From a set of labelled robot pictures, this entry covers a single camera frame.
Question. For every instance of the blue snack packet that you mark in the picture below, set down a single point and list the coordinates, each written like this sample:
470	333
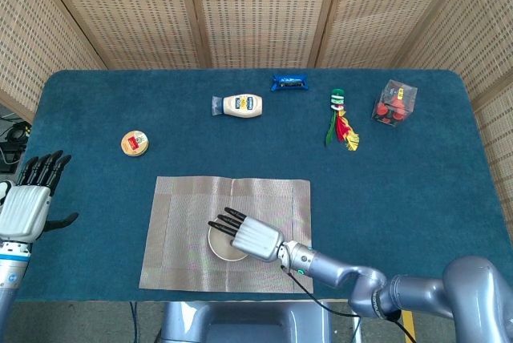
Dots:
289	82

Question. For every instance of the blue-grey robot torso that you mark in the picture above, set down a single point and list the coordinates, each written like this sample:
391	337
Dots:
248	323

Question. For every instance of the round yellow tin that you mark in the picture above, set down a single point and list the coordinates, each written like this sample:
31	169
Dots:
135	143

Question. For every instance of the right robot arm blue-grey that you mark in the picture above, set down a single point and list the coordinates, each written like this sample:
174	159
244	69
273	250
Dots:
421	291

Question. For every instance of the white bowl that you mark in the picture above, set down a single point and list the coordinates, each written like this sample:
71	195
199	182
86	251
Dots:
220	244

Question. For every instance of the white table leg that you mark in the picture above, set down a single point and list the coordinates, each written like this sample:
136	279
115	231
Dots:
356	327

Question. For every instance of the beige woven placemat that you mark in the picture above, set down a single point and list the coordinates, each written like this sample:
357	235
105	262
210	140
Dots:
184	239

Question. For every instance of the mayonnaise squeeze bottle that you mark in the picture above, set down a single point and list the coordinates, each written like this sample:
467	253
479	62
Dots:
240	106

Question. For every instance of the clear box with red toys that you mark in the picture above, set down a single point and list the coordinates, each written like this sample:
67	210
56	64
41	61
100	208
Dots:
394	104

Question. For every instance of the blue felt table cover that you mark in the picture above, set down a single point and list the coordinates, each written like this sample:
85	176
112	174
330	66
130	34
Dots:
380	198

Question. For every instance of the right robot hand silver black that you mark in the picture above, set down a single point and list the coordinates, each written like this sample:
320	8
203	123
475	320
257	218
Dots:
258	239

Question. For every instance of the colourful feather shuttlecock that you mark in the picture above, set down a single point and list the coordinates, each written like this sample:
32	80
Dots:
341	124

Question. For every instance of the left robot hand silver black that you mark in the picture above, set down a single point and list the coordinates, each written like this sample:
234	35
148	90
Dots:
24	211

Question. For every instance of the woven bamboo folding screen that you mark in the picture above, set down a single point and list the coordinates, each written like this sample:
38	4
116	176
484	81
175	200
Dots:
260	10

